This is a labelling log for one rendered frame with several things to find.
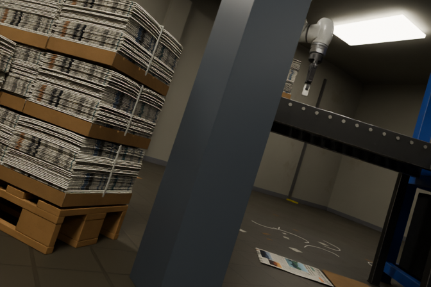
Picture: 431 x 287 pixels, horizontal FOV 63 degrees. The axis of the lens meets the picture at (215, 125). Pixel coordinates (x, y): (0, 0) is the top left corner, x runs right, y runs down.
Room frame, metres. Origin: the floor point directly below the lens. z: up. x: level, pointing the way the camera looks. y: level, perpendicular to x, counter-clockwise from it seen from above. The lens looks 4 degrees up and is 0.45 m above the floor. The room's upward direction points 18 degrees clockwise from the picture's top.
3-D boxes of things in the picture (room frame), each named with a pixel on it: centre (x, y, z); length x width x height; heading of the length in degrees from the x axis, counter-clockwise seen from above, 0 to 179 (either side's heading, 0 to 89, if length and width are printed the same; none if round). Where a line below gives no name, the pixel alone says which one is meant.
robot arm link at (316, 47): (1.92, -0.41, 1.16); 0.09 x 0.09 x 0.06
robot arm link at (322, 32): (1.92, -0.40, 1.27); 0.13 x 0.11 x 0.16; 63
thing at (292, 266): (1.91, -0.61, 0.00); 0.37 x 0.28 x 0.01; 87
